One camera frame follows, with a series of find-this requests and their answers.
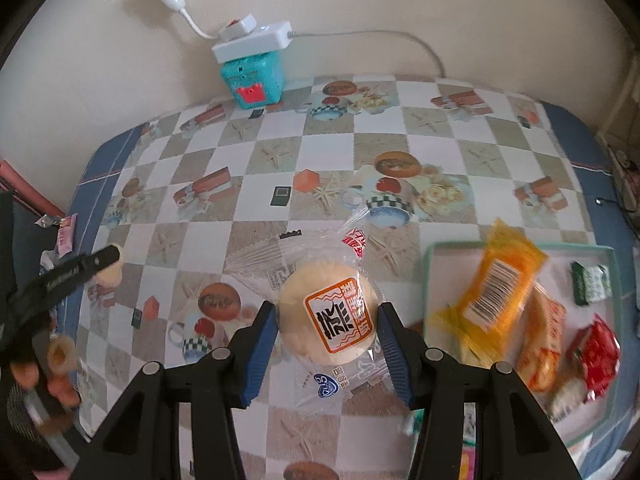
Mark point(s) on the teal box with red label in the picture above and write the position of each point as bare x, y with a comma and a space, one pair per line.
255, 82

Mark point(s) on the pink candy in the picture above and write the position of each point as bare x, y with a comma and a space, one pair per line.
66, 232

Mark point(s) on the white power strip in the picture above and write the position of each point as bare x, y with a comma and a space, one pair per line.
252, 42

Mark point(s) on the small white packet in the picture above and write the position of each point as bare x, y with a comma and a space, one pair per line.
47, 260

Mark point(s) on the small cream pastry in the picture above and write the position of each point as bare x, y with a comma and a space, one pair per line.
110, 272

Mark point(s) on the teal cardboard tray box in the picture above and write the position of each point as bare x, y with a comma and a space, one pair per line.
450, 270

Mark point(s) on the person's left hand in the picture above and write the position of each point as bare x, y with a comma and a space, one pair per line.
60, 355

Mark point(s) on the orange cake packet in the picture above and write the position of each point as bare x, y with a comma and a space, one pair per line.
542, 345

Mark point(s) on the yellow-orange snack packet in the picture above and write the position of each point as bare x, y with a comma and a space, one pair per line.
500, 290

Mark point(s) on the round bun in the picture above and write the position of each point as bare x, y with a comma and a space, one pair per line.
320, 310

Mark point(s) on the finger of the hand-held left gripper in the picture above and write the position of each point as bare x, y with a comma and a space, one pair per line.
65, 275

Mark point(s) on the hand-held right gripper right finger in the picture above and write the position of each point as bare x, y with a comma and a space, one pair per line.
395, 355

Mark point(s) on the small green-white packet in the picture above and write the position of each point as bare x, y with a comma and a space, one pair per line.
590, 282

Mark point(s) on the pink snack packet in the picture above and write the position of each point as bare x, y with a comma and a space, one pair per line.
470, 465

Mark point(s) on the red snack packet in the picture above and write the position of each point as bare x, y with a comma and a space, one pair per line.
597, 355

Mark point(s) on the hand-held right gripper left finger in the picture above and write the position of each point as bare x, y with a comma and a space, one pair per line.
260, 355

